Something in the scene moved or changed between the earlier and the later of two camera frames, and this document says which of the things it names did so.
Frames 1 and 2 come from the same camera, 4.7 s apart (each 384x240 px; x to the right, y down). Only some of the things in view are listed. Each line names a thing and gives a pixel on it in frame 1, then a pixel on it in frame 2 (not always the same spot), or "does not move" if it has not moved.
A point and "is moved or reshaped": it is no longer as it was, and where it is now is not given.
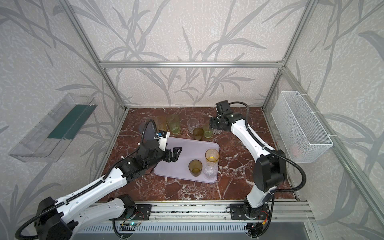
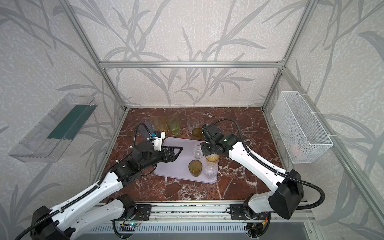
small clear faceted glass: x=210 y=170 does not move
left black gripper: x=175 y=157 does not move
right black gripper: x=212 y=122 → x=203 y=149
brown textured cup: x=195 y=167 does not move
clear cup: x=217 y=131 is moved or reshaped
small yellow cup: x=212 y=155 does not move
